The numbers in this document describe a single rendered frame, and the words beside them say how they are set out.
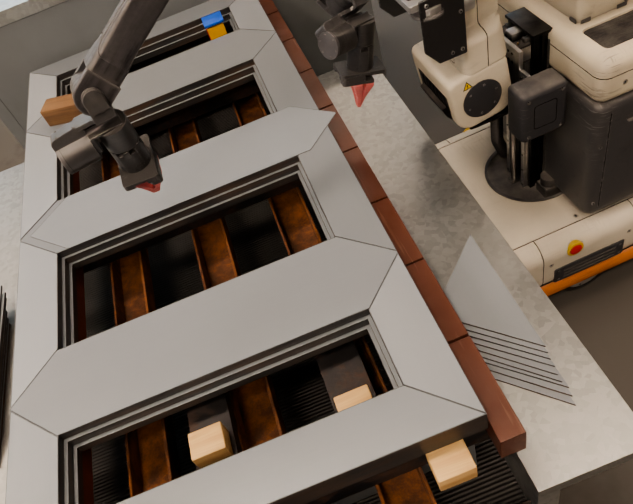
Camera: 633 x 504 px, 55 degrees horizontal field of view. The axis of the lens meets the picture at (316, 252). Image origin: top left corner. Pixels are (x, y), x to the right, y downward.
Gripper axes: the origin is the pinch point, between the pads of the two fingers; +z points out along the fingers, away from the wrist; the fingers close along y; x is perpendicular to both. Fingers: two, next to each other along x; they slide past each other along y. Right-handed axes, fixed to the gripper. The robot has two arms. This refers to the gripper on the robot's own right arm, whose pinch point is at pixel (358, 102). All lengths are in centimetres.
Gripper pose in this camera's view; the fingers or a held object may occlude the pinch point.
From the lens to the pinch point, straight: 142.5
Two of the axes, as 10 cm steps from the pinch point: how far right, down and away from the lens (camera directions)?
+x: -2.9, -6.7, 6.8
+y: 9.6, -2.2, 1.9
